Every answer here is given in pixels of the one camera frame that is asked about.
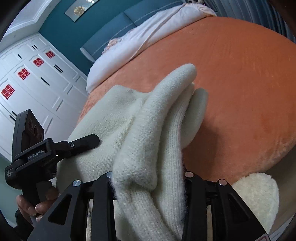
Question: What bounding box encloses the orange plush bed cover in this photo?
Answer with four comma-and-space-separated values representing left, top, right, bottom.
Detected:
82, 16, 295, 183

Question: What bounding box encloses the white pink duvet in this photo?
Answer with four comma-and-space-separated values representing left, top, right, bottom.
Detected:
86, 3, 216, 93

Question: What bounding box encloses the grey striped curtain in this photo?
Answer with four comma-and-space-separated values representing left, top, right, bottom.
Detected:
204, 0, 295, 42

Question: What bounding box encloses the cream fluffy rug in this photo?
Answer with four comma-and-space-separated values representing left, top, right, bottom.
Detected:
232, 173, 280, 233

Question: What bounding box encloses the person's left hand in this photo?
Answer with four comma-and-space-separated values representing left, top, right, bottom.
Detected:
16, 186, 59, 222

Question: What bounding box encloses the blue upholstered headboard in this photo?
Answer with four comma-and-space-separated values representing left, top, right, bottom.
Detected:
80, 0, 183, 63

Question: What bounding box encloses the cream knit cardigan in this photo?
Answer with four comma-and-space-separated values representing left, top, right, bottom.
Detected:
57, 64, 208, 240

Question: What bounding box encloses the pink ruffled pillow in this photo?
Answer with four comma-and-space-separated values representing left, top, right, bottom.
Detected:
101, 37, 124, 55

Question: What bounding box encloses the framed wall picture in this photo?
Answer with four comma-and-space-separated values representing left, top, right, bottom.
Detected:
65, 0, 106, 23

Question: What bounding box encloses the white wardrobe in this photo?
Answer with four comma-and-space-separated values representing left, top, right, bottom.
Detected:
1, 34, 88, 160

